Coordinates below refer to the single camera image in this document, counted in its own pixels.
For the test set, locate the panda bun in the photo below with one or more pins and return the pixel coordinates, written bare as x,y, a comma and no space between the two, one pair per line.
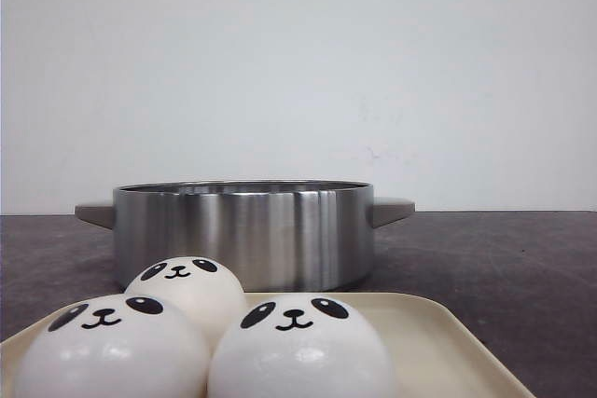
116,346
206,291
302,345

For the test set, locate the stainless steel steamer pot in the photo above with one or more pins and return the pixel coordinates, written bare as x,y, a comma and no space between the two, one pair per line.
274,235

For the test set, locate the cream plastic tray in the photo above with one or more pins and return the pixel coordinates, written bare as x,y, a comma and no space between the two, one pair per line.
434,355

